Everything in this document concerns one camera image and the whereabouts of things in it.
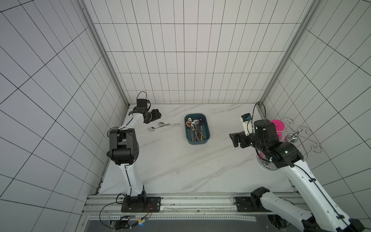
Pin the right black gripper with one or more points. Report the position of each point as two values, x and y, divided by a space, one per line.
237 139

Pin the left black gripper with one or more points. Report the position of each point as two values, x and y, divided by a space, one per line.
157 114

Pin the silver spoon with printed handle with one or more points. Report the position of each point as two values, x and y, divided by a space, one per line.
162 124

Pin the copper round spoon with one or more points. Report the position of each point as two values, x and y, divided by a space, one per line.
190 124

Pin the teal plastic storage box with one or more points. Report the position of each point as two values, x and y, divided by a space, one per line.
206 131

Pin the silver matte round spoon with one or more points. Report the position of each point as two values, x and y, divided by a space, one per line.
199 136

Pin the plain silver round spoon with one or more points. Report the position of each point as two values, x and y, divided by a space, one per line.
154 128

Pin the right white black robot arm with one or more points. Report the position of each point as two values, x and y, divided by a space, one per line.
324 215

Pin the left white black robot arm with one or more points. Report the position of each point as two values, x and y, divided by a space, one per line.
124 152

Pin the pink plastic cup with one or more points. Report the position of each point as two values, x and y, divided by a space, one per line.
280 127

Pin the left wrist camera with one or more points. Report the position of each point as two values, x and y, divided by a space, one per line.
143 104

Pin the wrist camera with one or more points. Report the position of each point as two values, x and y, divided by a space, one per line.
143 104
247 123

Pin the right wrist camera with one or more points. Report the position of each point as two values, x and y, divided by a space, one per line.
247 123

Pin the chrome wire cup rack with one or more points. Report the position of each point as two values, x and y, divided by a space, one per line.
301 137

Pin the aluminium mounting rail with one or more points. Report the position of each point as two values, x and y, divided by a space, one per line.
175 206

